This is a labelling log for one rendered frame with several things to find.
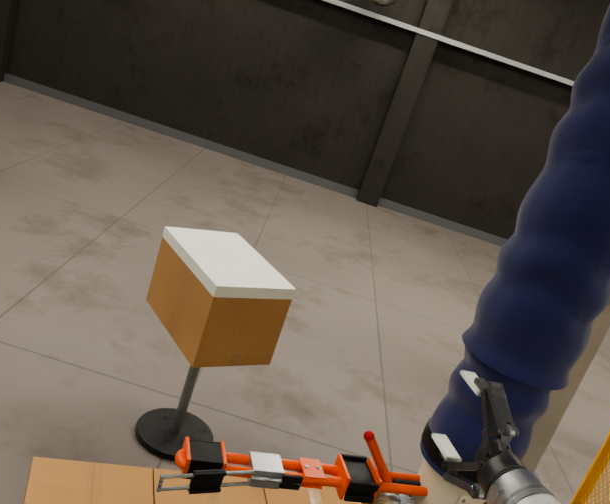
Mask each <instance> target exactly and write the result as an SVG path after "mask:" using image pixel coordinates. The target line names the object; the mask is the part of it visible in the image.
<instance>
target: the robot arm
mask: <svg viewBox="0 0 610 504"><path fill-rule="evenodd" d="M460 375H461V376H462V377H463V378H464V380H465V381H466V382H467V384H468V385H469V386H470V388H471V389H472V390H473V391H474V393H475V394H476V395H477V396H480V397H481V405H482V415H483V426H484V430H483V431H482V441H481V443H480V446H479V449H478V450H477V452H476V454H475V462H461V461H462V459H461V458H460V456H459V454H458V453H457V451H456V450H455V448H454V447H453V445H452V444H451V442H450V440H449V439H448V437H447V436H446V435H445V434H438V433H432V434H431V437H432V438H433V440H434V442H435V443H436V445H437V447H438V448H439V450H440V451H441V453H440V455H441V457H442V459H443V460H444V462H443V463H442V468H443V469H447V472H446V473H444V475H443V479H444V480H445V481H447V482H449V483H451V484H453V485H455V486H457V487H459V488H461V489H463V490H465V491H467V492H468V494H469V495H470V496H471V498H472V499H481V500H487V504H561V503H560V502H559V501H558V500H557V498H556V497H555V495H554V494H553V493H552V492H551V491H550V490H549V489H548V487H547V486H546V485H545V483H544V482H543V481H542V480H541V478H540V477H539V476H538V475H537V474H536V473H535V472H533V471H532V470H529V469H527V468H526V466H525V465H524V464H523V462H522V461H521V460H520V459H519V458H518V457H517V456H516V455H515V454H514V453H513V452H512V451H511V449H510V445H509V443H510V441H511V440H512V438H513V437H515V438H518V437H519V431H518V429H517V428H516V426H515V425H514V422H513V419H512V415H511V412H510V408H509V405H508V402H507V398H506V395H505V391H504V388H503V384H502V383H497V382H491V381H488V382H486V380H485V379H483V378H479V377H478V376H477V375H476V373H475V372H470V371H465V370H460ZM489 436H495V437H497V439H489ZM458 471H476V473H477V480H478V482H479V484H478V483H474V482H472V481H470V480H468V479H466V478H464V477H462V476H460V475H458V474H457V473H458Z"/></svg>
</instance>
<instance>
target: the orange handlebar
mask: <svg viewBox="0 0 610 504"><path fill-rule="evenodd" d="M184 452H185V450H184V448H183V449H180V450H179V451H178V452H177V453H176V455H175V462H176V465H177V466H178V467H179V468H180V469H182V470H184V468H185V454H184ZM226 458H227V463H231V464H240V465H248V464H249V460H250V456H249V455H246V454H238V453H229V452H226ZM281 462H282V466H283V469H285V470H294V471H296V472H289V471H284V473H285V474H289V475H298V476H303V480H302V484H301V487H305V488H315V489H322V486H328V487H338V488H341V487H342V486H343V478H342V477H334V476H325V474H330V475H337V474H338V465H332V464H324V463H321V462H320V460H318V459H309V458H301V457H299V461H298V460H289V459H281ZM245 470H252V467H244V466H235V465H227V467H226V471H245ZM389 473H390V476H391V478H392V479H393V478H394V479H399V480H400V479H403V480H411V481H420V475H418V474H409V473H401V472H392V471H389ZM227 476H233V477H242V478H251V476H252V474H245V475H227ZM379 492H385V493H395V494H404V495H414V496H423V497H426V496H427V495H428V490H427V488H426V487H424V486H416V485H407V484H398V483H389V482H382V485H381V487H380V489H379Z"/></svg>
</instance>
